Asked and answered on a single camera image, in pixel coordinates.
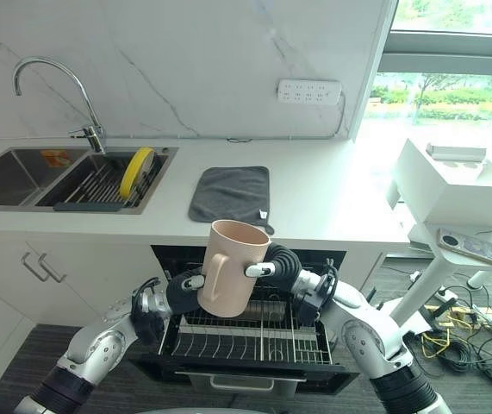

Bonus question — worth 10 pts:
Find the white power strip cable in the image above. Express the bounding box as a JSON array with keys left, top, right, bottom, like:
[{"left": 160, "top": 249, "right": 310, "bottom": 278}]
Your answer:
[{"left": 223, "top": 91, "right": 347, "bottom": 143}]

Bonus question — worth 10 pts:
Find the wire dishwasher rack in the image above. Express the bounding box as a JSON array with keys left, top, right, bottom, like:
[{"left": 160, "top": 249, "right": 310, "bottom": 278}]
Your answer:
[{"left": 168, "top": 297, "right": 333, "bottom": 364}]

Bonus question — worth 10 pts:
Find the silver cabinet handle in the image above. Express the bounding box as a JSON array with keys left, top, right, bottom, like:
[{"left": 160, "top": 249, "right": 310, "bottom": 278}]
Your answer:
[
  {"left": 21, "top": 252, "right": 50, "bottom": 278},
  {"left": 38, "top": 254, "right": 68, "bottom": 284}
]

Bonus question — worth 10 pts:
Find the white standing desk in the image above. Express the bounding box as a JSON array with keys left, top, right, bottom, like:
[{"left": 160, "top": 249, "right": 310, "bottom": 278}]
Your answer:
[{"left": 389, "top": 219, "right": 492, "bottom": 323}]

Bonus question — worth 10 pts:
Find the yellow plate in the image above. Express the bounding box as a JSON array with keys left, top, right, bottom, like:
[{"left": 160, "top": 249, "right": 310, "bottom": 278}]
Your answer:
[{"left": 119, "top": 147, "right": 155, "bottom": 199}]

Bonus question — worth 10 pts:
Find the white cardboard box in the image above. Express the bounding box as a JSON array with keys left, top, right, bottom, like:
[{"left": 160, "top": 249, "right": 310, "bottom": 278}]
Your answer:
[{"left": 384, "top": 138, "right": 492, "bottom": 225}]

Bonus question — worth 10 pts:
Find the grey tray on box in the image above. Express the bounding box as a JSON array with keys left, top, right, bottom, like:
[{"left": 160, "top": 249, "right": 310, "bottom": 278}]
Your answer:
[{"left": 425, "top": 143, "right": 488, "bottom": 163}]

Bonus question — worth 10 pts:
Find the tangle of floor cables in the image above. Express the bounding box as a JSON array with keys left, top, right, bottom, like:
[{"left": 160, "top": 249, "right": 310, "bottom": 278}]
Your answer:
[{"left": 404, "top": 275, "right": 492, "bottom": 389}]

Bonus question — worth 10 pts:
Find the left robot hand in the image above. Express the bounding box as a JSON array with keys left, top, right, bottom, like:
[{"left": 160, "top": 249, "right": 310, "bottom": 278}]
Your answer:
[{"left": 165, "top": 266, "right": 207, "bottom": 315}]

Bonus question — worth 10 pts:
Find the stainless steel double sink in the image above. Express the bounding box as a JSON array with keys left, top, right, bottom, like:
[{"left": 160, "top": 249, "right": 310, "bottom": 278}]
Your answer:
[{"left": 0, "top": 147, "right": 180, "bottom": 216}]

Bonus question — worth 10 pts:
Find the white power strip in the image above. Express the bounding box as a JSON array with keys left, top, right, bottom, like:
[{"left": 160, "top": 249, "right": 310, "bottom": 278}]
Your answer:
[{"left": 277, "top": 78, "right": 342, "bottom": 105}]

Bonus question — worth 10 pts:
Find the chrome gooseneck faucet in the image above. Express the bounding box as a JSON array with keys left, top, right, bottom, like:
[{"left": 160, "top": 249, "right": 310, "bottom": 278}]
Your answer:
[{"left": 12, "top": 58, "right": 107, "bottom": 155}]

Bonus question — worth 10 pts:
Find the beige plastic mug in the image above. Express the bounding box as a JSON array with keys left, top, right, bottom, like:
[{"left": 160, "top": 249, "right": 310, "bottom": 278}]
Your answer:
[{"left": 196, "top": 218, "right": 272, "bottom": 319}]

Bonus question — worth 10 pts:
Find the metal sink drying rack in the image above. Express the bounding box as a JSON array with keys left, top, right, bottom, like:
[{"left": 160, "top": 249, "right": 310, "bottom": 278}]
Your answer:
[{"left": 53, "top": 154, "right": 163, "bottom": 213}]

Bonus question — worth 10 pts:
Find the black dishwasher drawer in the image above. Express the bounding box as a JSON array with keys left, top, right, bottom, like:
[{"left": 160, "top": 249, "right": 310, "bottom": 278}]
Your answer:
[{"left": 125, "top": 244, "right": 362, "bottom": 405}]

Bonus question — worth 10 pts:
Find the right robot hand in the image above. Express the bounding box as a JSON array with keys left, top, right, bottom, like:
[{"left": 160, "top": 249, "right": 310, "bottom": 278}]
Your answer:
[{"left": 242, "top": 241, "right": 302, "bottom": 295}]

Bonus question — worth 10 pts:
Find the smartphone with patterned case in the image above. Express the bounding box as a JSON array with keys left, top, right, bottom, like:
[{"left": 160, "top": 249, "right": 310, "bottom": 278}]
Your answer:
[{"left": 436, "top": 228, "right": 492, "bottom": 268}]

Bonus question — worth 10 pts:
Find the grey dish cloth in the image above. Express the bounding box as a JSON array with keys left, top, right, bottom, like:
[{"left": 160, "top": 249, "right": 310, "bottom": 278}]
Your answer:
[{"left": 188, "top": 166, "right": 274, "bottom": 236}]

